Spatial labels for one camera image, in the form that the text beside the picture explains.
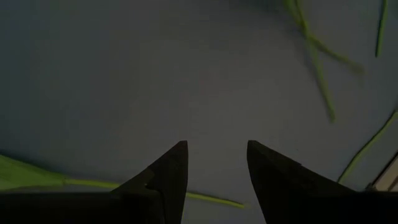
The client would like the pink artificial tulip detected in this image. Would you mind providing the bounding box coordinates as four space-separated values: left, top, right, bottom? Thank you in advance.
0 153 247 210

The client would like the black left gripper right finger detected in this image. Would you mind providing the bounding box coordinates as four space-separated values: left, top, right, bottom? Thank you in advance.
246 140 359 224

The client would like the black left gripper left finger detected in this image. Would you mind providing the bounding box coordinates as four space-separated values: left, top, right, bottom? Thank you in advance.
110 140 189 224

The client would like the black artificial tulip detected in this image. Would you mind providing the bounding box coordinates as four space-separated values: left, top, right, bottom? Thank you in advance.
374 0 389 58

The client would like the red artificial tulip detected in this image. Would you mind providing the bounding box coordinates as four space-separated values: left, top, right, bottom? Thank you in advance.
336 109 398 184
283 0 366 75

